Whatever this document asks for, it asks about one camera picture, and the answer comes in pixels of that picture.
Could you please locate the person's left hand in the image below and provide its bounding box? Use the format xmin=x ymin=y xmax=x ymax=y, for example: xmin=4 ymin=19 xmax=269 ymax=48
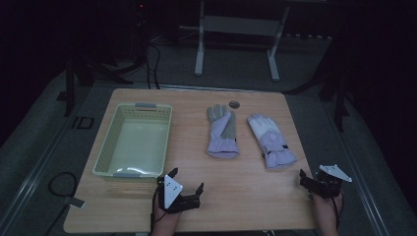
xmin=152 ymin=196 xmax=183 ymax=228

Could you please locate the lavender and white glove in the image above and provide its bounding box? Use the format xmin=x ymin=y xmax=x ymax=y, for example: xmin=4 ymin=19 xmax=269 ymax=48
xmin=247 ymin=113 xmax=298 ymax=170

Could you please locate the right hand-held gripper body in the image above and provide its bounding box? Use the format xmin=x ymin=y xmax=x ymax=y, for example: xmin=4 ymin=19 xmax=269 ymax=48
xmin=313 ymin=164 xmax=353 ymax=200

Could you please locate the black tripod stand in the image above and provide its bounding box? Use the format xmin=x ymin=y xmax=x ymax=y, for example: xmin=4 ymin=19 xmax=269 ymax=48
xmin=55 ymin=55 xmax=135 ymax=118

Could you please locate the black stand with angled legs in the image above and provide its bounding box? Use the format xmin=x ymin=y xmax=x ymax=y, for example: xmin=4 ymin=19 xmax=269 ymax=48
xmin=284 ymin=32 xmax=352 ymax=133

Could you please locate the right hand-held gripper black cable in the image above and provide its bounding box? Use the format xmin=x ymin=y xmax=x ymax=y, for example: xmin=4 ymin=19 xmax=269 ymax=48
xmin=329 ymin=191 xmax=346 ymax=230

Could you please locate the hand-held gripper black cable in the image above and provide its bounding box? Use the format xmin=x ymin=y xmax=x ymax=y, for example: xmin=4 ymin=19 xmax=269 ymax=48
xmin=329 ymin=191 xmax=346 ymax=230
xmin=149 ymin=186 xmax=162 ymax=234

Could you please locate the black looped floor cable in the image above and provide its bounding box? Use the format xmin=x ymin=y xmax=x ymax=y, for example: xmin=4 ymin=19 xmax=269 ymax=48
xmin=43 ymin=171 xmax=80 ymax=236

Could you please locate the lavender glove with grey palm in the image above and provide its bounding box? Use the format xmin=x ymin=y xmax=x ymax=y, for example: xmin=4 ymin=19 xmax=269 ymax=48
xmin=206 ymin=103 xmax=240 ymax=159

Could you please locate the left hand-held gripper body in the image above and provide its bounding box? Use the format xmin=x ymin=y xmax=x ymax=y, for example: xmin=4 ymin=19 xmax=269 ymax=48
xmin=156 ymin=174 xmax=202 ymax=215

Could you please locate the person's right hand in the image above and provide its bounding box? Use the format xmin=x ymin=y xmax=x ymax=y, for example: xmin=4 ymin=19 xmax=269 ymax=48
xmin=311 ymin=192 xmax=344 ymax=225

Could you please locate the left hand-held gripper black cable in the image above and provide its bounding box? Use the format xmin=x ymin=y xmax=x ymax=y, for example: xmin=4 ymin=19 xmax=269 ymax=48
xmin=149 ymin=186 xmax=162 ymax=234

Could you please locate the light green plastic basket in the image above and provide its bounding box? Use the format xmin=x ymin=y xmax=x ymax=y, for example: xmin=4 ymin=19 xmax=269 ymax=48
xmin=91 ymin=102 xmax=173 ymax=179

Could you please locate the black hanging cable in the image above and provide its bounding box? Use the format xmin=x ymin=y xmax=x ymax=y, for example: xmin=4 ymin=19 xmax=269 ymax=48
xmin=144 ymin=41 xmax=162 ymax=90

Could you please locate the white metal stand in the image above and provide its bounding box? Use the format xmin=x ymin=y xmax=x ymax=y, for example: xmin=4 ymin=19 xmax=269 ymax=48
xmin=178 ymin=0 xmax=291 ymax=83

